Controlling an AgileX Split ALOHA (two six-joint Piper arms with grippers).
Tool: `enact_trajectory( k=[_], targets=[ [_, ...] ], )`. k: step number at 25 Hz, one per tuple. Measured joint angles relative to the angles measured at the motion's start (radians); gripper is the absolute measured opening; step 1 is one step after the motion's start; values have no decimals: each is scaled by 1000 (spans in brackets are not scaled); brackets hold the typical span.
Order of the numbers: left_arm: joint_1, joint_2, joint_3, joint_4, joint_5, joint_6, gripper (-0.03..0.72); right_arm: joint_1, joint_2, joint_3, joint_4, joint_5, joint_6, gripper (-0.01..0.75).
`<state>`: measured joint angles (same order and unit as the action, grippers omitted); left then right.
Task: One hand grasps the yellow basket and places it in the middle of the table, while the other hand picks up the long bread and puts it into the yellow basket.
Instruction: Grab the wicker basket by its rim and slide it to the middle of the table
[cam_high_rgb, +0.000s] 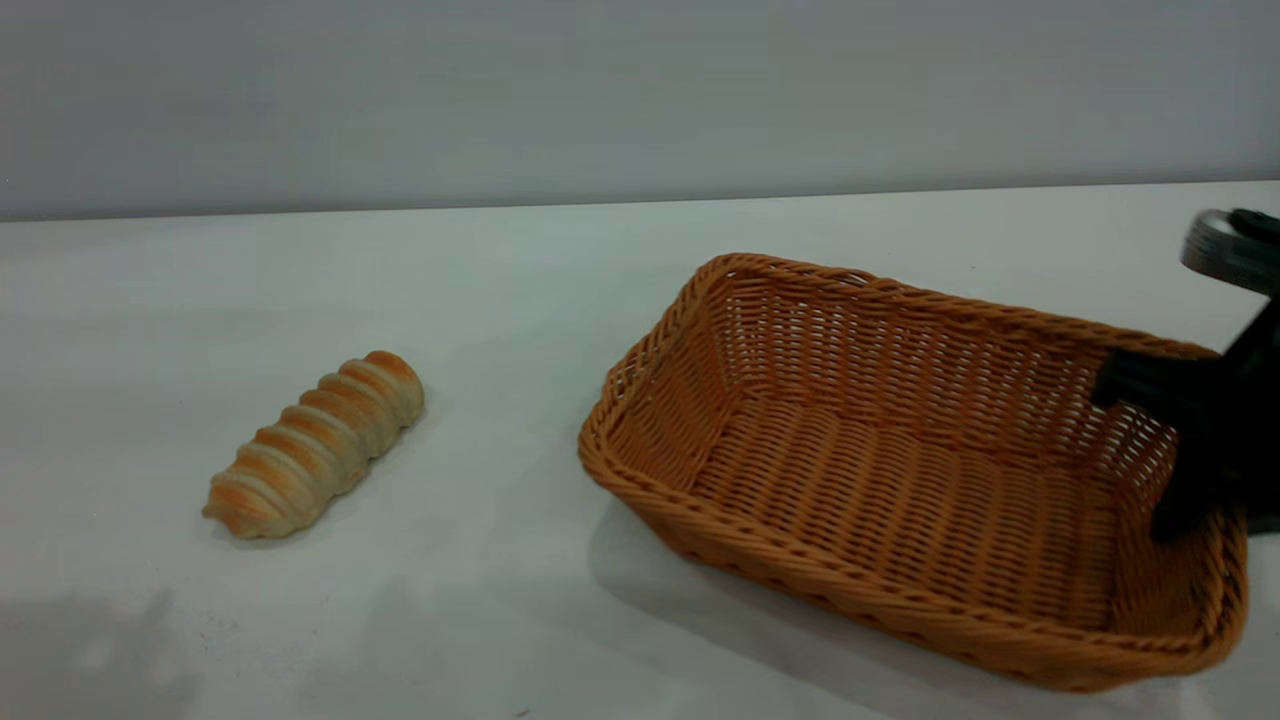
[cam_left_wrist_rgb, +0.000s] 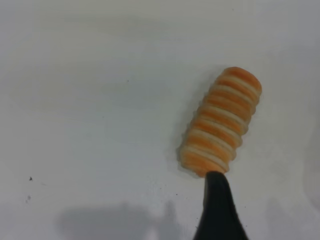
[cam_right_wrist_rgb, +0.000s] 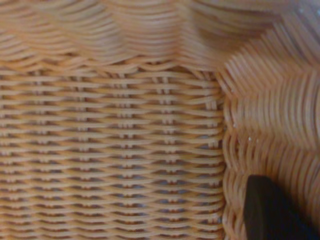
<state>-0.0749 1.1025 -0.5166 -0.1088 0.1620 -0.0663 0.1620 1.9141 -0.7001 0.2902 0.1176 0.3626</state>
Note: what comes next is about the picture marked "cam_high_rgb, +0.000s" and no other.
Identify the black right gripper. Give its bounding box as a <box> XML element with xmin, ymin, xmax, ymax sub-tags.
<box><xmin>1091</xmin><ymin>298</ymin><xmax>1280</xmax><ymax>547</ymax></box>

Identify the orange woven wicker basket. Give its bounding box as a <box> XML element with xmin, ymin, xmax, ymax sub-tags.
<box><xmin>577</xmin><ymin>252</ymin><xmax>1250</xmax><ymax>694</ymax></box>

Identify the striped spiral bread roll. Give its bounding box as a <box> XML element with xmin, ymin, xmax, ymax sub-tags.
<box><xmin>202</xmin><ymin>350</ymin><xmax>426</xmax><ymax>541</ymax></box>

